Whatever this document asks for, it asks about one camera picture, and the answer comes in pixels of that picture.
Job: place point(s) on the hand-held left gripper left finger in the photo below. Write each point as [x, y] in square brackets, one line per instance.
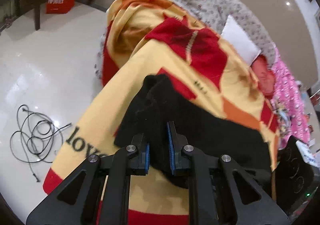
[147, 157]

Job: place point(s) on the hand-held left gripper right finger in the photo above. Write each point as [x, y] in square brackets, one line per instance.
[171, 150]

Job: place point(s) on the black pants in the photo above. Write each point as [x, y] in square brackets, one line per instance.
[200, 130]

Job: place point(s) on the colourful cartoon cloth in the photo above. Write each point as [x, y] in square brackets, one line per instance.
[280, 117]

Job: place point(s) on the pink printed quilt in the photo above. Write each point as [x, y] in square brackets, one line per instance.
[287, 90]

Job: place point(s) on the yellow red printed blanket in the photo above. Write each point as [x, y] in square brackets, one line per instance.
[155, 65]

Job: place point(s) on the red heart-shaped cushion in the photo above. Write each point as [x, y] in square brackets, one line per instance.
[262, 75]

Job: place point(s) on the white pillow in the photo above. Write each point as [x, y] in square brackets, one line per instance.
[240, 37]

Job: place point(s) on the grey floral quilt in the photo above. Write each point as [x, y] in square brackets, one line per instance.
[207, 2]

